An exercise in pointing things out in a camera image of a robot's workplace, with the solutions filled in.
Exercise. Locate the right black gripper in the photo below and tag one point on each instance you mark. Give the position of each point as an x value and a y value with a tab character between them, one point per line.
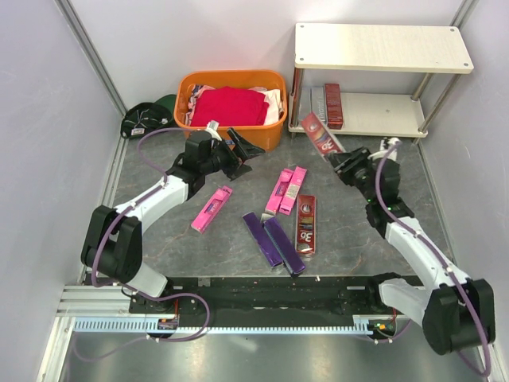
346	174

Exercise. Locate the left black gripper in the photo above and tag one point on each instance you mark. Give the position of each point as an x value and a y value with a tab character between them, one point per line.
233	161

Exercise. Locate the red 3d toothpaste box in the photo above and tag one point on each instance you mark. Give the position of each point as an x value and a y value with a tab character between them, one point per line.
324	141
305	235

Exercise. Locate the silver-sided red toothpaste box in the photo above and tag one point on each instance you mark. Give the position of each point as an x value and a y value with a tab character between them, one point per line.
334	110

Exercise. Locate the silver Protefix toothpaste box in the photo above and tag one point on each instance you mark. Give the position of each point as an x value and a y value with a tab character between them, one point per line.
318	103

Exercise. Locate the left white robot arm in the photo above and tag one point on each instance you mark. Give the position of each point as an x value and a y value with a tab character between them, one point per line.
113	243

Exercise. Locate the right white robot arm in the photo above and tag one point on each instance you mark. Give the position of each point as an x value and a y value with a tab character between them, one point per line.
454	310

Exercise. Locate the white two-tier shelf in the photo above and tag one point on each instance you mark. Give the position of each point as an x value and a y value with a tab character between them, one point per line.
437	52

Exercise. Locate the pink open toothpaste box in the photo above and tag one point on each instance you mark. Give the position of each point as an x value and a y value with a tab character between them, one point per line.
278	192

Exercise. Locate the red folded cloth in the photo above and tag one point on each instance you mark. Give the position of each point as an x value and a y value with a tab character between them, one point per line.
232	107

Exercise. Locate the purple toothpaste box left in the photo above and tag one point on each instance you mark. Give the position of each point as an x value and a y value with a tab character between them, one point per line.
262	239

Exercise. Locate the purple toothpaste box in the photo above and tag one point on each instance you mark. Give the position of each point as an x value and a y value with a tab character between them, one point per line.
293	262
262	239

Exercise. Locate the pink labelled toothpaste box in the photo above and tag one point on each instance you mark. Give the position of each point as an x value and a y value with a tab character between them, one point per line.
292	190

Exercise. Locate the pink toothpaste box left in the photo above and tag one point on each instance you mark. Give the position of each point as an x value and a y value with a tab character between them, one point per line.
211	209

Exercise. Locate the purple toothpaste box right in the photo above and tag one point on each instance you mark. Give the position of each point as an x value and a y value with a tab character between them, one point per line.
293	262

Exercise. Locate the dark green cap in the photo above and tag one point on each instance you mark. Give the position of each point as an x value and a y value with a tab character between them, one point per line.
147	117

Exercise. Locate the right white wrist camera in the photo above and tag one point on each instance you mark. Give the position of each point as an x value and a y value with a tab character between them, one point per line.
387	143

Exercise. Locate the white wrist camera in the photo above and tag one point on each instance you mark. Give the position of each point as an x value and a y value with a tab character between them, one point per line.
212	128
387	143

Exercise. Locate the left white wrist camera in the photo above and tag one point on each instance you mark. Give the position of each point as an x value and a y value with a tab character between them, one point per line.
212	128

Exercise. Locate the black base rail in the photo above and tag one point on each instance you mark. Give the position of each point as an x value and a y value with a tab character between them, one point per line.
344	295

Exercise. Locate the blue slotted cable duct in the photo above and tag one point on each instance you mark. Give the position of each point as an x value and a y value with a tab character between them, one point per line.
159	326

